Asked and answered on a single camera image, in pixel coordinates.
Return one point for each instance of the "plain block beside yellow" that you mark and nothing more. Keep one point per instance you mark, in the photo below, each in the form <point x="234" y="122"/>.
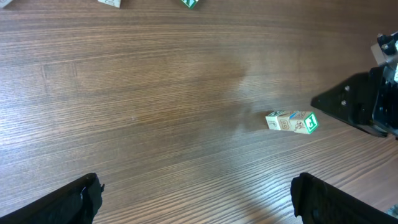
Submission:
<point x="114" y="3"/>

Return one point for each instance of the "blue X wooden block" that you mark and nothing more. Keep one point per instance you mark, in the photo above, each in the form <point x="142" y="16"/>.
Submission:
<point x="284" y="120"/>

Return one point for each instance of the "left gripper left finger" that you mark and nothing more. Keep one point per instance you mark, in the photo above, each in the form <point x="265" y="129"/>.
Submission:
<point x="76" y="202"/>

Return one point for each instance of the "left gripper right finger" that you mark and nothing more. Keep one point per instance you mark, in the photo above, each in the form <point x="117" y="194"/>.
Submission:
<point x="317" y="202"/>

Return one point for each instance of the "yellow top wooden block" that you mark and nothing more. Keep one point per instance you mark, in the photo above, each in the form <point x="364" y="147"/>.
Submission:
<point x="4" y="3"/>

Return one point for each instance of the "green A wooden block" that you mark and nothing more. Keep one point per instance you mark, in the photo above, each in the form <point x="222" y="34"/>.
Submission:
<point x="190" y="3"/>

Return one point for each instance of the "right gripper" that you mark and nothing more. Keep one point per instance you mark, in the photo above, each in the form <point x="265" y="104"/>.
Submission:
<point x="366" y="96"/>

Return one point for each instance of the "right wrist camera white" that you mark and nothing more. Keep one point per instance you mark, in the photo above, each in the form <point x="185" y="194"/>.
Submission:
<point x="381" y="58"/>

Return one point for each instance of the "red-edged plain wooden block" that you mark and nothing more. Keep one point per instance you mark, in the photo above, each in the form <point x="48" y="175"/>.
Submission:
<point x="272" y="120"/>

